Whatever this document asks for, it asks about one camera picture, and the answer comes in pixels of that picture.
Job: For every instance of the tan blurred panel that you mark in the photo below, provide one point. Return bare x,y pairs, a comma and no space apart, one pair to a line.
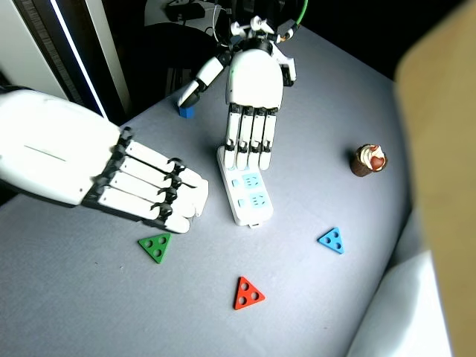
442,148

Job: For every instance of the white door panel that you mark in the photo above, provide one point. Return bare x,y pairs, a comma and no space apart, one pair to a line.
106,44

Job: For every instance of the white power strip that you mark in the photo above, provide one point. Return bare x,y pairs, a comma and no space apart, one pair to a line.
253,212

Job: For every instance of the blue triangle with three holes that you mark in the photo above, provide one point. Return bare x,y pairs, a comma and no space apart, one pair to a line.
332,241

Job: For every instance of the black device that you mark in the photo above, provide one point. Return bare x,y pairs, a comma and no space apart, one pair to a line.
184,11

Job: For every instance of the grey table cloth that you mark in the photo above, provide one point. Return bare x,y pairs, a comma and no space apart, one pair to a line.
316,111

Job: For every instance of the toy chocolate cupcake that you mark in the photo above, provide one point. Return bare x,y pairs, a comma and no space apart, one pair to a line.
368,161

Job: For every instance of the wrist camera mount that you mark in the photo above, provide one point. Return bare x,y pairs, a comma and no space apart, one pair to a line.
290,72

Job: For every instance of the blue block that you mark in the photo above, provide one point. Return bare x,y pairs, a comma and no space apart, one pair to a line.
187,112

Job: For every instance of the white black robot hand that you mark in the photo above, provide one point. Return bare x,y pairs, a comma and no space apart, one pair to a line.
256,78
56,148

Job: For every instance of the green triangle with three holes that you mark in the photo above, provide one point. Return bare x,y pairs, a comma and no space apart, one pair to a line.
156,243

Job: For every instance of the white blurred surface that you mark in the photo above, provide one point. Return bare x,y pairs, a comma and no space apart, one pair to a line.
401,316

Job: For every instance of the red triangle with three holes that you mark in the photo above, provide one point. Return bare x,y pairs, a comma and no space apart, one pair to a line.
247,295

